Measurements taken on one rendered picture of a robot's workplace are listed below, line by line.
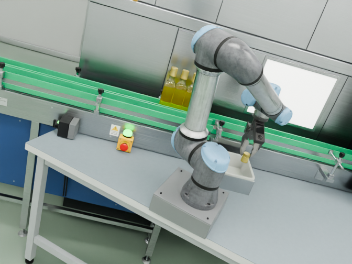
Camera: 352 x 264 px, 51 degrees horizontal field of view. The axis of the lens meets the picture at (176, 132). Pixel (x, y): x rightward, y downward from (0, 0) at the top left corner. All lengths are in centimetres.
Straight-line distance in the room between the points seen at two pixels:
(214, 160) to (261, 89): 30
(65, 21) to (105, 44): 317
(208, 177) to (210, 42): 49
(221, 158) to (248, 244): 37
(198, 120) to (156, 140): 50
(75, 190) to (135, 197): 63
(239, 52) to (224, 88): 85
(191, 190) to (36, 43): 421
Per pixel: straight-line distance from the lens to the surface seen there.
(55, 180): 208
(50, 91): 185
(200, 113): 136
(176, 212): 143
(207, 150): 135
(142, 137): 183
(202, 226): 142
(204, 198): 142
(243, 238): 153
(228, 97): 204
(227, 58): 118
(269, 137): 200
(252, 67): 120
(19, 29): 539
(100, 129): 184
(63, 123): 178
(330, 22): 209
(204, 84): 130
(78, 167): 162
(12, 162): 210
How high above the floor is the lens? 166
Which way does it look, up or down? 25 degrees down
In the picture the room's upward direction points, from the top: 17 degrees clockwise
